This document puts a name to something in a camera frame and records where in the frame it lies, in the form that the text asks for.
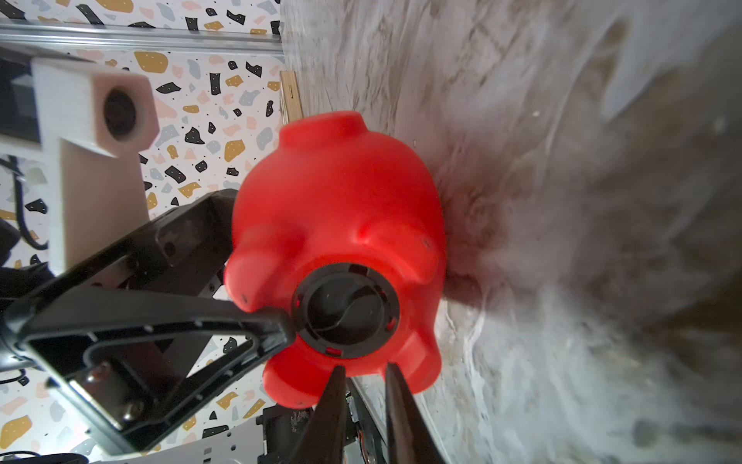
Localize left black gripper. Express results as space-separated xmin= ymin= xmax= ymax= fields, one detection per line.
xmin=1 ymin=189 xmax=295 ymax=455

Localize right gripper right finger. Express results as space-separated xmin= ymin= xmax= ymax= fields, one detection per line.
xmin=385 ymin=363 xmax=444 ymax=464

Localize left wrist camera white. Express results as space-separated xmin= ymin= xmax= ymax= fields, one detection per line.
xmin=1 ymin=57 xmax=160 ymax=275

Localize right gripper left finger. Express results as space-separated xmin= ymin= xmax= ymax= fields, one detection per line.
xmin=289 ymin=365 xmax=348 ymax=464

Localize red piggy bank back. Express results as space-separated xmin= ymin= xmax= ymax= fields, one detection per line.
xmin=225 ymin=111 xmax=446 ymax=409

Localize left aluminium corner post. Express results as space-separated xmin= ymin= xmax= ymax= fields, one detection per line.
xmin=1 ymin=19 xmax=283 ymax=56

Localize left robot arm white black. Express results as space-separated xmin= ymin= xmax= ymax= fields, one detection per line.
xmin=1 ymin=189 xmax=365 ymax=463

